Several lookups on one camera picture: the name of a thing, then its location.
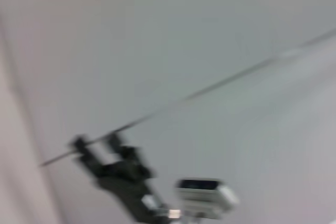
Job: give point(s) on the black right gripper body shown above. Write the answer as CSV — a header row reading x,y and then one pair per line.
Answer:
x,y
128,184

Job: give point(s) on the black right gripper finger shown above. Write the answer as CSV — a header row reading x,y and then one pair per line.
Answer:
x,y
85,153
116,144

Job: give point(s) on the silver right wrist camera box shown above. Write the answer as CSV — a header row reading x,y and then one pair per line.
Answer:
x,y
204,195

